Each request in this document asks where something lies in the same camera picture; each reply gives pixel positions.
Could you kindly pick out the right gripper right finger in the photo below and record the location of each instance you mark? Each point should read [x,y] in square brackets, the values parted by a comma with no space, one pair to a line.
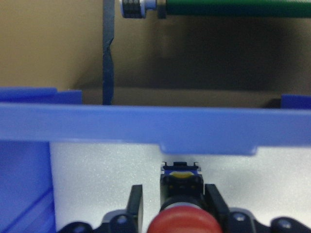
[216,205]

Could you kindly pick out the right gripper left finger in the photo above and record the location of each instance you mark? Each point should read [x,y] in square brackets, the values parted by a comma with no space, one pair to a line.
[135,204]

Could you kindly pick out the red push button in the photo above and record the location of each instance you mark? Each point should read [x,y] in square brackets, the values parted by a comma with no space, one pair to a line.
[182,202]

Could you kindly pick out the blue destination bin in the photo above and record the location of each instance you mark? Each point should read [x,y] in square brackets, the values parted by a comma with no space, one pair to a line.
[31,119]

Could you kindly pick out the green conveyor belt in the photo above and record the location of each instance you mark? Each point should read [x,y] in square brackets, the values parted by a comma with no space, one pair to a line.
[236,8]

